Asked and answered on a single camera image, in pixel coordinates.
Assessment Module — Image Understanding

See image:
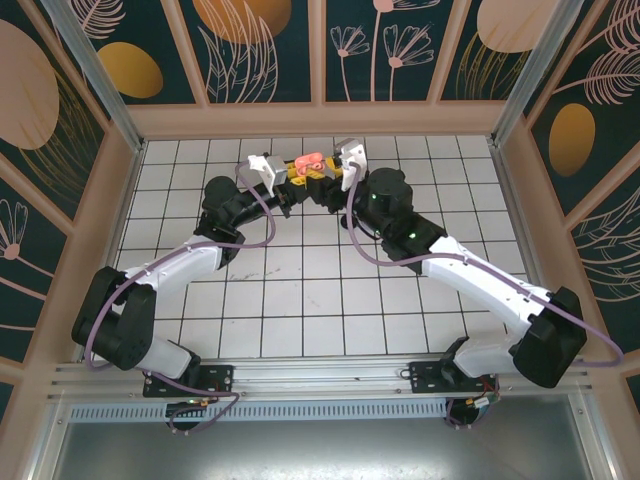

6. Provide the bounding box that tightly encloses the pink earbud charging case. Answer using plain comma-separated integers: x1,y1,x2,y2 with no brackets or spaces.
293,151,326,176

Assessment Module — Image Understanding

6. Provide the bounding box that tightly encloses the grey metal panel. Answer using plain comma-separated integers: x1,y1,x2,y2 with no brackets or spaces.
52,419,594,480

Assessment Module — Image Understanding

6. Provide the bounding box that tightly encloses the aluminium table edge rail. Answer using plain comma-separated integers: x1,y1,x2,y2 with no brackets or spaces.
73,141,147,362
488,141,566,357

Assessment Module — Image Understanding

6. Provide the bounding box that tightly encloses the aluminium corner post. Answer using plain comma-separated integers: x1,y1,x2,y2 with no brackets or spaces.
489,0,587,149
39,0,147,154

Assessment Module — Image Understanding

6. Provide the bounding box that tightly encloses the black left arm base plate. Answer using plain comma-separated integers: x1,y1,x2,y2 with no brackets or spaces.
142,363,236,400

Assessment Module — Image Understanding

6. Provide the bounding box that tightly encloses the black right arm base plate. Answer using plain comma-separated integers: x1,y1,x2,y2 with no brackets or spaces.
408,360,501,396

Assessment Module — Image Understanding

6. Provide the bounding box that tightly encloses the long aluminium mounting rail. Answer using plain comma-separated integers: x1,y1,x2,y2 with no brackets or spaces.
47,355,599,402

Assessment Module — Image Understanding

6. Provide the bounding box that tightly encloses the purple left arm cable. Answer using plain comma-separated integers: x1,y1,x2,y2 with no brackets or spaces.
85,162,279,436

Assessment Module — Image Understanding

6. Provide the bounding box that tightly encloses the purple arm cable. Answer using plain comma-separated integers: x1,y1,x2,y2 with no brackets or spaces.
85,162,279,436
346,160,625,431

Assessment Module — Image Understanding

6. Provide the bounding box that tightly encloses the small wired connector board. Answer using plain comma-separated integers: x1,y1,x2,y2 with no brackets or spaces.
164,397,224,419
447,389,501,419

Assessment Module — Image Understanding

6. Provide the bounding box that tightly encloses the white slotted cable duct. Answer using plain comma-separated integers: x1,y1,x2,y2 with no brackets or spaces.
66,401,451,424

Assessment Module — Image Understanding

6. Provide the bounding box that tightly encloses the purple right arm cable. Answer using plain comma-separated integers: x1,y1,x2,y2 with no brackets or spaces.
346,160,625,431

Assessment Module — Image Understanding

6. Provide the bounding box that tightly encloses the aluminium frame upright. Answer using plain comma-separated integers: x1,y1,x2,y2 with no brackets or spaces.
24,399,71,480
567,394,620,480

